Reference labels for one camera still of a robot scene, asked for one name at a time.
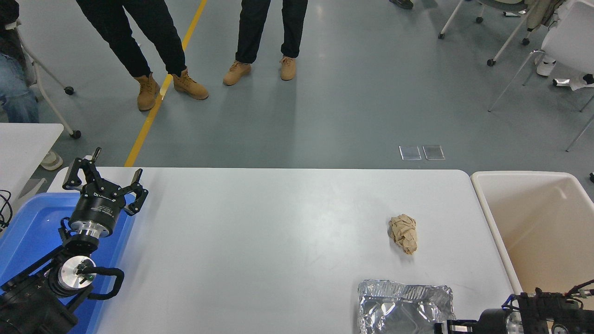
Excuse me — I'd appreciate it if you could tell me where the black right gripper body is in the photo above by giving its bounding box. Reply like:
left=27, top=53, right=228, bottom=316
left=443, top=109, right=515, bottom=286
left=478, top=308, right=510, bottom=334

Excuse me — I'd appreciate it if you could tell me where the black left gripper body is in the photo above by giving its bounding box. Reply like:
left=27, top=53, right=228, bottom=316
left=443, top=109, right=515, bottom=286
left=70, top=186, right=127, bottom=231

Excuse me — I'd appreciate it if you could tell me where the silver foil tray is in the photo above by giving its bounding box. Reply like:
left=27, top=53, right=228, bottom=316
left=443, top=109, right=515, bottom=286
left=357, top=279, right=456, bottom=334

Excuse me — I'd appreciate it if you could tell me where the person's foot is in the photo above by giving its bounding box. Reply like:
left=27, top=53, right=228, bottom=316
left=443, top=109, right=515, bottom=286
left=40, top=151, right=64, bottom=171

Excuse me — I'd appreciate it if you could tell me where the blue plastic tray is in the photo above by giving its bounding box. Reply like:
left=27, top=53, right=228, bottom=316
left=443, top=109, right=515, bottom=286
left=0, top=191, right=137, bottom=334

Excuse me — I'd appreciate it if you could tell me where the white side table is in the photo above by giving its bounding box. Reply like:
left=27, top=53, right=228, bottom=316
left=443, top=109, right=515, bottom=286
left=0, top=122, right=65, bottom=205

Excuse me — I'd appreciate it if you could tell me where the white-framed rolling chair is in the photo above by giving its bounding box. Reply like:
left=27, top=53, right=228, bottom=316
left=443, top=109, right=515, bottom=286
left=7, top=19, right=82, bottom=139

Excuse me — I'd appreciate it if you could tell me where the crumpled tan paper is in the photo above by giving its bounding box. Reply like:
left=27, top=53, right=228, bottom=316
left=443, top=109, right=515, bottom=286
left=388, top=214, right=418, bottom=255

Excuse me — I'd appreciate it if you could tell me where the large pale bin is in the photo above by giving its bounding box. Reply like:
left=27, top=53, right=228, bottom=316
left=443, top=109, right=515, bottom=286
left=470, top=171, right=594, bottom=334

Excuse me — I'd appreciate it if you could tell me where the rolling chair with casters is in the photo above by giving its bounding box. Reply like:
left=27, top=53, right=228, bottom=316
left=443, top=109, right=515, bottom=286
left=438, top=0, right=538, bottom=66

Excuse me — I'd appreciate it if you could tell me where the white shell chair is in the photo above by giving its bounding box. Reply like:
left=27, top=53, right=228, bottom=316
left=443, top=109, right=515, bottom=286
left=487, top=0, right=594, bottom=153

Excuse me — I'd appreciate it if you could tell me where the beige hanging jacket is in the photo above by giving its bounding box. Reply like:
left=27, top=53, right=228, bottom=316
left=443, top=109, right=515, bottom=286
left=527, top=0, right=573, bottom=32

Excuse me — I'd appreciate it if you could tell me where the black cable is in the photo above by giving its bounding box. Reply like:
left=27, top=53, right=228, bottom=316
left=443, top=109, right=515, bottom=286
left=0, top=188, right=13, bottom=232

